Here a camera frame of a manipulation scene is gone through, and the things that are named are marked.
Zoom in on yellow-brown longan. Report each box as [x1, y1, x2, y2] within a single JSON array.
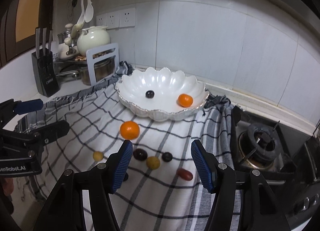
[[146, 156, 161, 170]]

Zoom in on steel pot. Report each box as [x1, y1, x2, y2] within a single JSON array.
[[78, 57, 115, 86]]

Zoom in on white wall socket panel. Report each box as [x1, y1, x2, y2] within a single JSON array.
[[96, 8, 136, 29]]

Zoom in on black knife block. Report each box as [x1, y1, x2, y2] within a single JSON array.
[[31, 27, 60, 98]]

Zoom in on white rack frame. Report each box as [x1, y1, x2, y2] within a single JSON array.
[[86, 43, 119, 86]]

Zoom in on orange mandarin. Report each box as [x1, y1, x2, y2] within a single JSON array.
[[120, 121, 140, 140], [177, 94, 193, 108]]

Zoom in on blueberry dark round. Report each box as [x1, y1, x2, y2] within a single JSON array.
[[162, 152, 173, 162]]

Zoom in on red cherry tomato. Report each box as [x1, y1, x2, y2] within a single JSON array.
[[176, 168, 193, 181]]

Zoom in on operator hand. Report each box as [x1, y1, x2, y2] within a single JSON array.
[[1, 177, 14, 196]]

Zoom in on checkered kitchen cloth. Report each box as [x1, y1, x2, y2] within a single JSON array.
[[15, 61, 233, 230]]

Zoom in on white hanging spoon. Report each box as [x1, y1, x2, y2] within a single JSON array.
[[85, 0, 94, 23], [71, 0, 85, 39]]

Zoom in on cream ceramic pot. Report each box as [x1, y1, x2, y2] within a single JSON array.
[[77, 26, 111, 56]]

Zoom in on white scalloped bowl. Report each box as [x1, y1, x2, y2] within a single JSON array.
[[116, 67, 209, 122]]

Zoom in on dark plum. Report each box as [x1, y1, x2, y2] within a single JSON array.
[[133, 148, 148, 161]]

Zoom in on dark grape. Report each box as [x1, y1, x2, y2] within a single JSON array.
[[145, 90, 155, 99]]

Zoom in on gas stove burner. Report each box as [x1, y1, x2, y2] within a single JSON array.
[[237, 123, 283, 171]]

